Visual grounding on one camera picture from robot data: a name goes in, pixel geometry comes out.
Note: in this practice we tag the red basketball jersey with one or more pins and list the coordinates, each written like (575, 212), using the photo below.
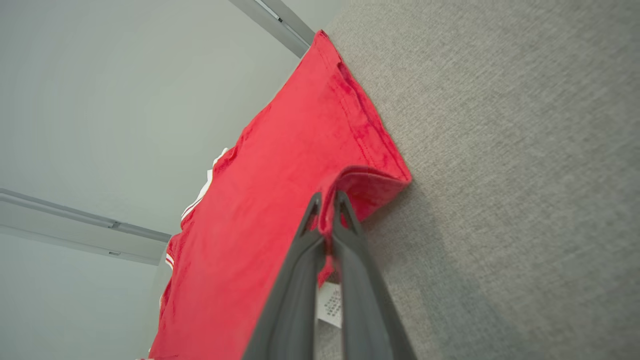
(265, 200)

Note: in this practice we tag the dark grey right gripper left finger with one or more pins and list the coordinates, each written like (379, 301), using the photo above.
(290, 310)

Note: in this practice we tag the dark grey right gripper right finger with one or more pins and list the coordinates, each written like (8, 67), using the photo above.
(365, 310)

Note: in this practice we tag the grey metal partition post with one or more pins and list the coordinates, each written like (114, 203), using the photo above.
(275, 20)
(75, 230)

